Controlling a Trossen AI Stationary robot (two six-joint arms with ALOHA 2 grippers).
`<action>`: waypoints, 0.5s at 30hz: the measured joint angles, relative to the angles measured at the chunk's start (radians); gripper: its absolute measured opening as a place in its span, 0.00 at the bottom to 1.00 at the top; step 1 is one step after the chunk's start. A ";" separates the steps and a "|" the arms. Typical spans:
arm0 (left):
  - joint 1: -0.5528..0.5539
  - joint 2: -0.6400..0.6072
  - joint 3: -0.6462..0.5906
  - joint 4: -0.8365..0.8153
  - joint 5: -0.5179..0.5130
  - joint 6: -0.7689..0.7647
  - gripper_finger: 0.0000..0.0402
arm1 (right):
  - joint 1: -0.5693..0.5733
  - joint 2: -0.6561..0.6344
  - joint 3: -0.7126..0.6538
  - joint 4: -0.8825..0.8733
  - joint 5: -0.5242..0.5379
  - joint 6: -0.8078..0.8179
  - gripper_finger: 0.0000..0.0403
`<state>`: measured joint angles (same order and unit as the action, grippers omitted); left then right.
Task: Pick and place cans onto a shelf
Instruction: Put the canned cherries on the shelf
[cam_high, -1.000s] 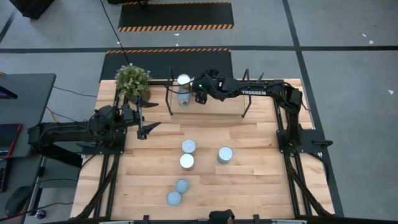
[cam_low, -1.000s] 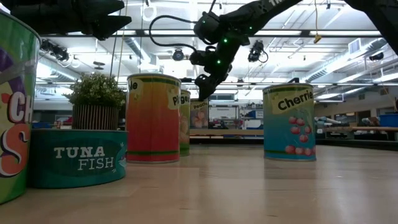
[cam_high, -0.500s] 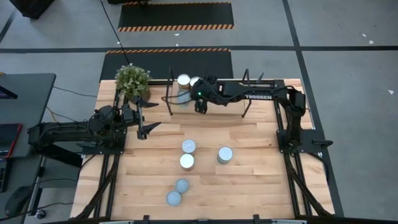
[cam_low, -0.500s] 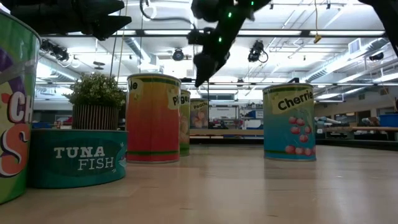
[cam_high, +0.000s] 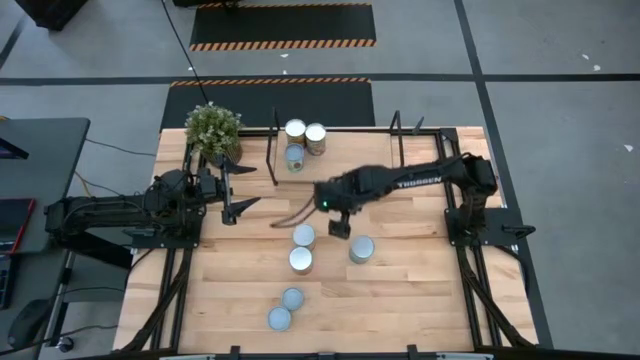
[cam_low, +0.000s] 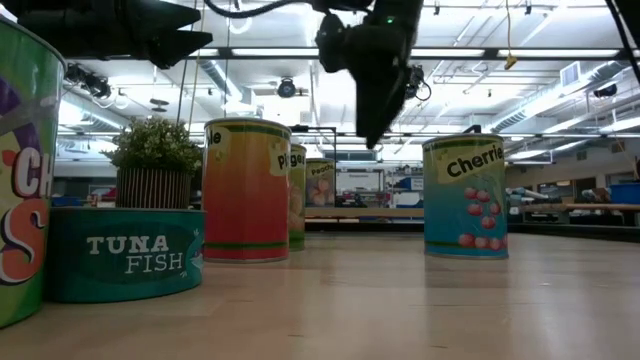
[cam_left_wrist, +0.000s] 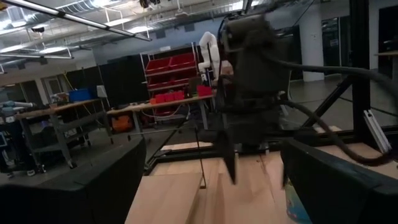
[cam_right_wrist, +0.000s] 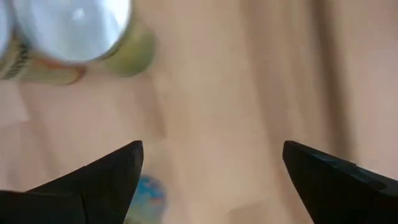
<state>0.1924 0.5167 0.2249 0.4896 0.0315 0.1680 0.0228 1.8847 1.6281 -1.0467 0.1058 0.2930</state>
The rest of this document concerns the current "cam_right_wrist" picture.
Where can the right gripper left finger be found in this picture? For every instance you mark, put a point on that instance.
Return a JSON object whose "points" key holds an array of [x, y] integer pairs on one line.
{"points": [[77, 199]]}

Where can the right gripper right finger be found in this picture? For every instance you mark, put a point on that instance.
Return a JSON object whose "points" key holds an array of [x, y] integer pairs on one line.
{"points": [[342, 193]]}

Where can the tin can blue label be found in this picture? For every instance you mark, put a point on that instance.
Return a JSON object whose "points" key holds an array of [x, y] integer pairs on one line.
{"points": [[149, 199]]}

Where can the tin can colourful label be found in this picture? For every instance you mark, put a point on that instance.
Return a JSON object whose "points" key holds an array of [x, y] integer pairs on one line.
{"points": [[31, 73]]}

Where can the tin can green label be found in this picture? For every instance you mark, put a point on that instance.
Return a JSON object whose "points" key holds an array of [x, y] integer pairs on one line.
{"points": [[71, 28]]}

